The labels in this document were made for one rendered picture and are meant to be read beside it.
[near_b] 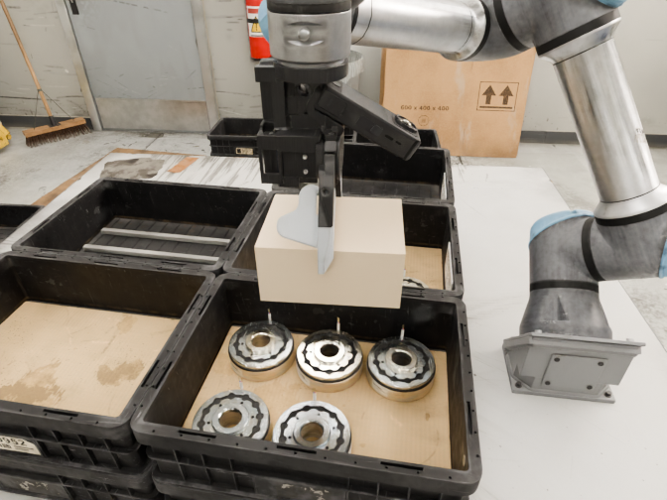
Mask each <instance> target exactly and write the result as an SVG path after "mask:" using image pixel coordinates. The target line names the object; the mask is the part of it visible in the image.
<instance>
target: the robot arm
mask: <svg viewBox="0 0 667 500"><path fill-rule="evenodd" d="M624 2H626V0H263V1H262V2H261V4H260V6H259V10H258V22H259V27H260V29H261V32H262V34H263V36H264V38H265V39H266V41H267V42H268V43H269V45H270V54H271V56H272V57H273V58H274V59H261V60H260V63H259V65H256V66H255V67H254V72H255V82H260V91H261V102H262V113H263V121H262V122H261V124H260V130H259V132H258V134H257V135H256V137H257V147H258V157H259V166H260V176H261V184H276V185H280V187H293V188H298V187H299V185H300V183H304V184H308V185H307V186H305V187H303V188H302V189H301V191H300V194H299V205H298V207H297V209H296V210H294V211H292V212H290V213H287V214H285V215H283V216H281V217H280V218H279V219H278V221H277V231H278V233H279V235H280V236H282V237H284V238H286V239H290V240H293V241H296V242H299V243H302V244H305V245H309V246H312V247H315V248H317V249H318V274H324V273H325V271H326V270H327V268H328V266H329V265H330V263H331V261H332V260H333V258H334V217H335V198H336V197H341V170H342V163H343V141H344V135H343V130H344V125H345V126H347V127H348V128H350V129H352V130H353V131H355V132H357V133H359V134H360V135H362V136H364V137H366V138H367V139H369V140H371V141H372V142H374V143H376V144H378V145H379V146H381V147H382V148H383V149H384V150H386V151H387V152H389V153H390V154H392V155H395V156H396V157H400V158H402V159H403V160H405V161H407V160H409V159H410V158H411V157H412V155H413V154H414V152H415V151H416V150H417V148H418V147H419V146H420V144H421V140H420V137H419V133H418V129H417V127H416V125H415V124H414V123H413V122H411V121H410V120H408V119H407V118H405V117H403V116H401V115H400V114H395V113H393V112H391V111H390V110H388V109H386V108H385V107H383V106H381V105H380V104H378V103H376V102H375V101H373V100H372V99H370V98H368V97H367V96H365V95H363V94H362V93H360V92H358V91H357V90H355V89H353V88H352V87H350V86H348V85H347V84H345V83H344V82H342V81H340V80H341V79H344V78H345V77H347V76H348V58H347V57H348V56H349V55H350V45H354V46H365V47H376V48H387V49H398V50H409V51H420V52H432V53H439V54H440V55H441V56H442V57H443V58H445V59H447V60H449V61H455V62H484V61H495V60H500V59H506V58H510V57H513V56H516V55H519V54H521V53H523V52H526V51H528V50H530V49H532V48H534V47H535V49H536V52H537V55H538V58H539V59H541V60H544V61H547V62H550V63H551V64H552V65H553V67H554V70H555V73H556V76H557V78H558V81H559V84H560V87H561V89H562V92H563V95H564V98H565V101H566V104H567V107H568V110H569V113H570V115H571V118H572V121H573V124H574V127H575V130H576V133H577V136H578V139H579V141H580V144H581V147H582V150H583V153H584V156H585V159H586V162H587V165H588V168H589V170H590V173H591V176H592V179H593V182H594V185H595V188H596V191H597V194H598V196H599V199H600V201H599V203H598V204H597V206H596V207H595V209H594V213H592V212H591V211H588V210H583V209H575V210H572V211H570V210H562V211H557V212H554V213H550V214H548V215H545V216H543V217H541V218H539V219H538V220H537V221H535V222H534V224H533V225H532V226H531V229H530V238H529V242H528V249H529V300H528V303H527V306H526V309H525V311H524V314H523V317H522V319H521V322H520V325H519V335H521V334H525V333H529V332H535V330H542V333H551V334H562V335H572V336H582V337H593V338H604V339H612V330H611V327H609V324H608V321H607V318H606V315H605V313H604V310H603V307H602V305H601V303H600V284H599V282H605V281H620V280H634V279H648V278H659V279H663V278H664V277H667V186H665V185H662V184H661V183H659V179H658V176H657V173H656V170H655V167H654V163H653V160H652V157H651V154H650V151H649V147H648V144H647V141H646V138H645V135H644V131H643V128H642V125H641V122H640V119H639V116H638V112H637V109H636V106H635V103H634V100H633V97H632V93H631V90H630V87H629V84H628V81H627V77H626V74H625V71H624V68H623V65H622V61H621V58H620V55H619V52H618V49H617V46H616V42H615V39H614V32H615V30H616V28H617V27H618V25H619V23H620V21H621V16H620V13H619V10H618V7H620V6H622V5H623V3H624ZM303 84H305V85H306V87H303ZM265 129H269V130H271V131H265V132H264V130H265ZM262 150H263V154H262ZM263 156H264V164H263ZM264 167H265V173H264ZM317 193H319V211H318V214H317Z"/></svg>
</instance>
